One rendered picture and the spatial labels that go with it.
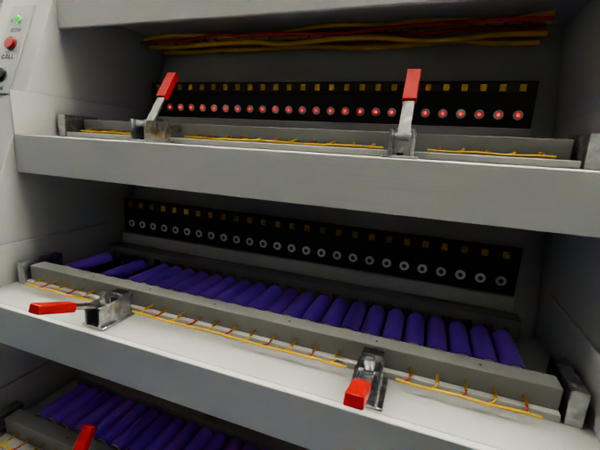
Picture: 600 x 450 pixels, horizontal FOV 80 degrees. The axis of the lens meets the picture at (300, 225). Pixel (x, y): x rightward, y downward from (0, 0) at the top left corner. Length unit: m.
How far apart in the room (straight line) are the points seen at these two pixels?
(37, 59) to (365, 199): 0.44
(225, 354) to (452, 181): 0.24
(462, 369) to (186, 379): 0.23
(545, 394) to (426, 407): 0.09
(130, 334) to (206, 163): 0.18
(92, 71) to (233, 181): 0.34
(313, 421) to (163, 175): 0.26
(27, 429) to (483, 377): 0.50
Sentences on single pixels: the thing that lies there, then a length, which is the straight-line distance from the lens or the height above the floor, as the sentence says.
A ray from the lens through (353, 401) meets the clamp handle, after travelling 0.23.
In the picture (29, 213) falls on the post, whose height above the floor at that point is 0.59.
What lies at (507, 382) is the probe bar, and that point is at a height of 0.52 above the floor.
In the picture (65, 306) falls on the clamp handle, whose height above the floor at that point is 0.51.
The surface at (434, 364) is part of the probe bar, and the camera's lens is 0.33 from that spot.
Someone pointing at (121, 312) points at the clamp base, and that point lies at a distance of 0.42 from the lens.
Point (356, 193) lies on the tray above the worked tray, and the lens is 0.30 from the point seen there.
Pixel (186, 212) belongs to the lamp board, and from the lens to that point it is 0.54.
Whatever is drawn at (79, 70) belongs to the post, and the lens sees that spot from 0.62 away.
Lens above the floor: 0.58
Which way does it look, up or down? 7 degrees up
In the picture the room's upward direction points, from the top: 10 degrees clockwise
